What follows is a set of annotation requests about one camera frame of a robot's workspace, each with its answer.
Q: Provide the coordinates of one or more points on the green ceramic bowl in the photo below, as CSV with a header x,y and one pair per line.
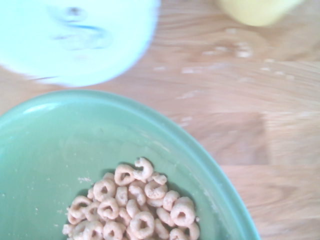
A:
x,y
62,150

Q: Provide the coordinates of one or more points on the large wooden board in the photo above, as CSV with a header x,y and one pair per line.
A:
x,y
250,125

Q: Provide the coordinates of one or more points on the yellow mug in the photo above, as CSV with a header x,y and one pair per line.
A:
x,y
255,12

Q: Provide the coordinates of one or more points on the cereal rings pile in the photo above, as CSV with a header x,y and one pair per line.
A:
x,y
140,220

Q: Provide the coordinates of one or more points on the white patterned bowl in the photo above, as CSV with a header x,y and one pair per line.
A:
x,y
75,62

